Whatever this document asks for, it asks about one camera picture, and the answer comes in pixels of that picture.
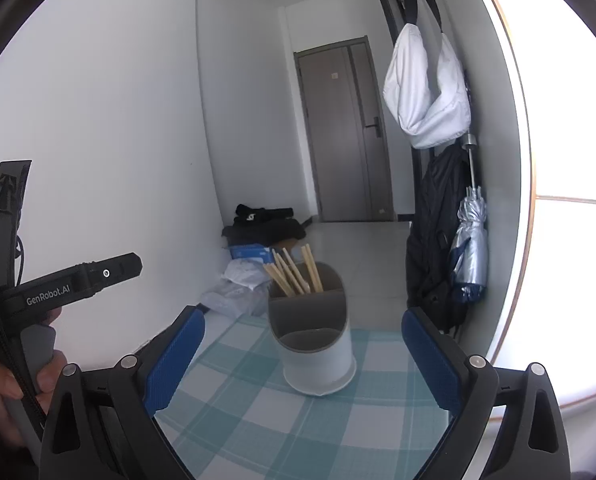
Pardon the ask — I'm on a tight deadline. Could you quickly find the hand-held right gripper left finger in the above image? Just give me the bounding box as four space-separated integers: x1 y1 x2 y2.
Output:
38 305 206 480

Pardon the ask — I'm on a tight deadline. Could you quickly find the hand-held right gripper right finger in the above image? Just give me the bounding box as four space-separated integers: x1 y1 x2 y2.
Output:
401 306 573 480

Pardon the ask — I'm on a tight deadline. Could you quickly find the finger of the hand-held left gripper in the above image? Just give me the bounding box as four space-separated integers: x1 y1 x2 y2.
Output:
91 252 144 293

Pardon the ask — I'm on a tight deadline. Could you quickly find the white utensil holder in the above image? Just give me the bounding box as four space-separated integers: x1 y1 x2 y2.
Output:
268 261 357 396

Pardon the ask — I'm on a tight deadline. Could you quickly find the bunch of wooden chopsticks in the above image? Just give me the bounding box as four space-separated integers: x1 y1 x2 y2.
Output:
263 243 325 298

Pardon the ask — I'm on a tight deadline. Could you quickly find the white plastic bag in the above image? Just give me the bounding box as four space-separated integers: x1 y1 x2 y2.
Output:
200 259 271 318

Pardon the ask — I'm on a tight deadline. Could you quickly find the black backpack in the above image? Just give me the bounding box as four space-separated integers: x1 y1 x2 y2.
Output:
405 145 473 333

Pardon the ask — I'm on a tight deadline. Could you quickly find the silver folded umbrella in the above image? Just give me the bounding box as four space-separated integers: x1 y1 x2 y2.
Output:
448 132 490 303

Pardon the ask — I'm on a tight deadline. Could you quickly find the teal checked tablecloth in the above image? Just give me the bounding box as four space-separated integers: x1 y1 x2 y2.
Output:
155 315 451 480

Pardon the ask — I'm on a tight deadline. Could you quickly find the blue cardboard box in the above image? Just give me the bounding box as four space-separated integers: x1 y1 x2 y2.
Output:
229 244 273 265

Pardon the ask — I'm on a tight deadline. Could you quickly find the black bag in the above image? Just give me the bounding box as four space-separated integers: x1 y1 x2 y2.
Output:
222 204 306 246

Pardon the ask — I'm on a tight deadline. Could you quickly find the grey-brown door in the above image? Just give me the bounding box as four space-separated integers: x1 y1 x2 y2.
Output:
294 36 396 223

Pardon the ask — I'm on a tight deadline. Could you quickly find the white panel with gold trim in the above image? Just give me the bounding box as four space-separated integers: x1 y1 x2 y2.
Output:
460 0 596 421

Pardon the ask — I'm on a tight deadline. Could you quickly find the white hanging garment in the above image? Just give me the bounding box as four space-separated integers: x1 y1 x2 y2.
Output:
383 22 472 150

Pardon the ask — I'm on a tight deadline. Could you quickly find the black braided cable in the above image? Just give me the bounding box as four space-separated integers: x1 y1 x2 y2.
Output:
0 272 49 431

